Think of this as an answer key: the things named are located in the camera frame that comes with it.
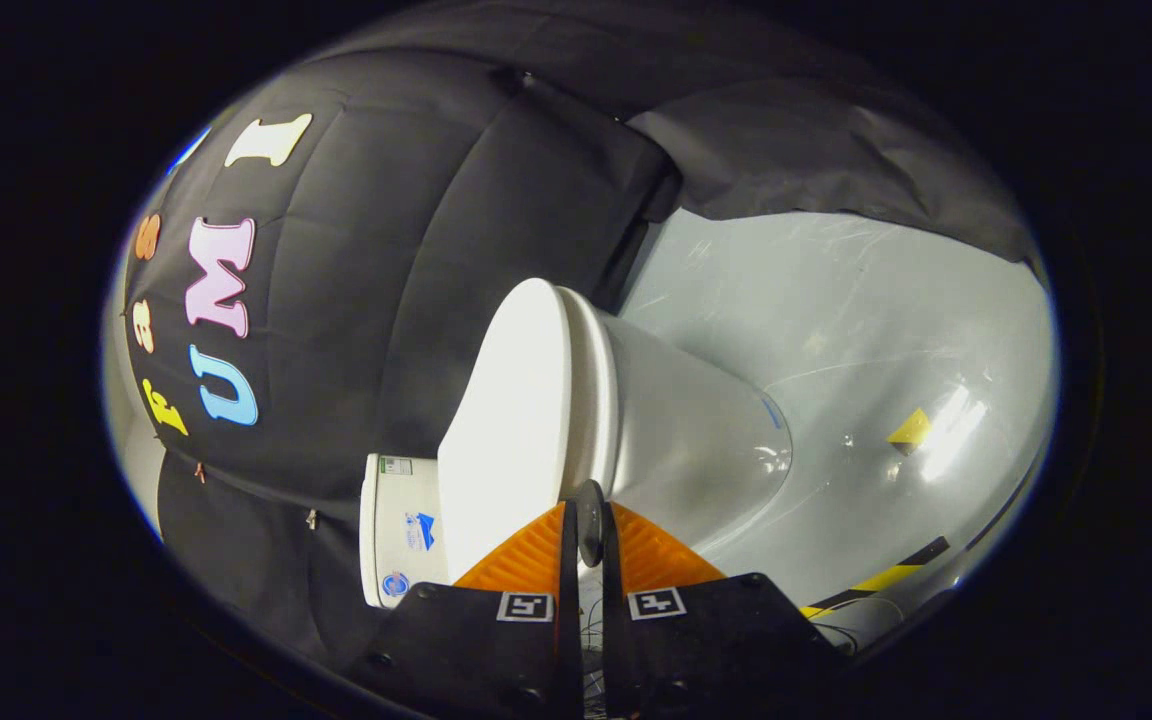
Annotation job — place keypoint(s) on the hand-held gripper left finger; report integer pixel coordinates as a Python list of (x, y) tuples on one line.
[(570, 570)]

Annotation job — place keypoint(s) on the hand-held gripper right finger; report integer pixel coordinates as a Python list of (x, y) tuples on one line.
[(613, 590)]

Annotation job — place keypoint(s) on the white toilet lid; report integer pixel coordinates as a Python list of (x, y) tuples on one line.
[(516, 420)]

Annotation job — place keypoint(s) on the white toilet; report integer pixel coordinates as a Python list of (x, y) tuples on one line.
[(686, 430)]

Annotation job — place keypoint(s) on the black yellow striped tape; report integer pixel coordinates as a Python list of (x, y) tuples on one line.
[(886, 577)]

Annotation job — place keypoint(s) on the yellow floor tape piece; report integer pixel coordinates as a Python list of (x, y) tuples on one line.
[(911, 428)]

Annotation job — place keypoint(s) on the black backdrop cloth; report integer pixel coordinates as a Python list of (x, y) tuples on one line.
[(416, 250)]

